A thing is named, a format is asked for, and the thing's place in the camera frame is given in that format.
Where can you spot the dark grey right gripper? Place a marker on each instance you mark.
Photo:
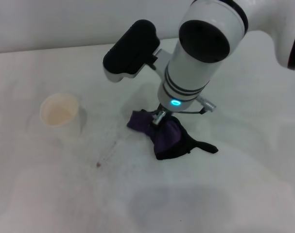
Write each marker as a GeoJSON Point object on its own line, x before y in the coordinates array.
{"type": "Point", "coordinates": [167, 112]}

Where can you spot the black water stain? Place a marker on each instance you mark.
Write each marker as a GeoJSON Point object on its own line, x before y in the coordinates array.
{"type": "Point", "coordinates": [98, 164]}

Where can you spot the purple rag with black trim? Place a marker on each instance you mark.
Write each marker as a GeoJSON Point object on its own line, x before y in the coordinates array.
{"type": "Point", "coordinates": [166, 140]}

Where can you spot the white paper cup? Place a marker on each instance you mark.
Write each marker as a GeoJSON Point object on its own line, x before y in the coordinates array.
{"type": "Point", "coordinates": [59, 114]}

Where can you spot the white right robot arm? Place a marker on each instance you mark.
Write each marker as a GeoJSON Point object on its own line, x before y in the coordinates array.
{"type": "Point", "coordinates": [203, 55]}

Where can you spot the black and white wrist camera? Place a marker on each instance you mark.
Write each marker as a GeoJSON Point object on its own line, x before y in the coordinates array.
{"type": "Point", "coordinates": [130, 53]}

